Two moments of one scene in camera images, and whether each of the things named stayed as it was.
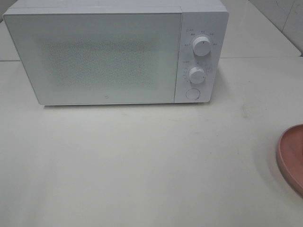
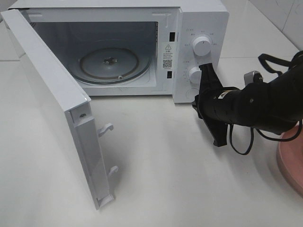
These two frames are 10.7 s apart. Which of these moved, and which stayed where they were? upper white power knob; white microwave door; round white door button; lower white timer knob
Moved: white microwave door
Stayed: upper white power knob; round white door button; lower white timer knob
